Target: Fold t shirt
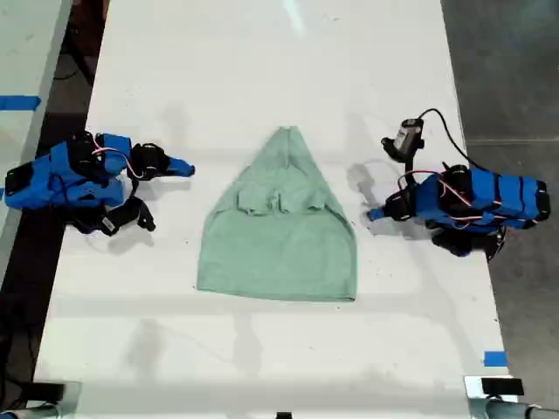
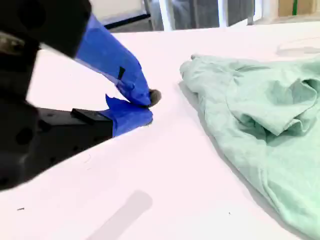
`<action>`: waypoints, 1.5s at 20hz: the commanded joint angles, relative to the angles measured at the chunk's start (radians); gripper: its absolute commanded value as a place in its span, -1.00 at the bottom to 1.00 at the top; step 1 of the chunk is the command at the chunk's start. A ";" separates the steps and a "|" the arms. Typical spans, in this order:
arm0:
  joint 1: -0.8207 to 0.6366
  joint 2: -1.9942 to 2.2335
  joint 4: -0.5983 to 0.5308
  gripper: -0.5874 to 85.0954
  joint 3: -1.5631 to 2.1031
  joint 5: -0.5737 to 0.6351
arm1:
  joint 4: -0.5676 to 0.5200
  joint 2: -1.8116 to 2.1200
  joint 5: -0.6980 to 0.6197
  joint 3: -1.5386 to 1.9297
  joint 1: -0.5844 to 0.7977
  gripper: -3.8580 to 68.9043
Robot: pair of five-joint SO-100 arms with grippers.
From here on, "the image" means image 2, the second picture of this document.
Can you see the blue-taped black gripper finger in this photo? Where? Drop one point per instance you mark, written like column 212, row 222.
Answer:
column 125, row 117
column 107, row 52

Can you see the pale green T-shirt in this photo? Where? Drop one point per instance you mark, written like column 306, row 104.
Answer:
column 262, row 120

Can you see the black floor bar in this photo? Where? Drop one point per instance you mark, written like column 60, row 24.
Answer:
column 127, row 20

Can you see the dark grey cabinet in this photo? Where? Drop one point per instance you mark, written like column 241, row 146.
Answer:
column 196, row 13

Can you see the small black scrap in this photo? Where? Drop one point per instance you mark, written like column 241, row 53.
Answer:
column 20, row 208

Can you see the green tape strip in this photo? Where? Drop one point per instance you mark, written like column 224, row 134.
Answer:
column 295, row 7

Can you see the brown cardboard box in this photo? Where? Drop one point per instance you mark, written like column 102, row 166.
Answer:
column 308, row 7

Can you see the white upright post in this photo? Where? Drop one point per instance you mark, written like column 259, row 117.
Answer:
column 166, row 15

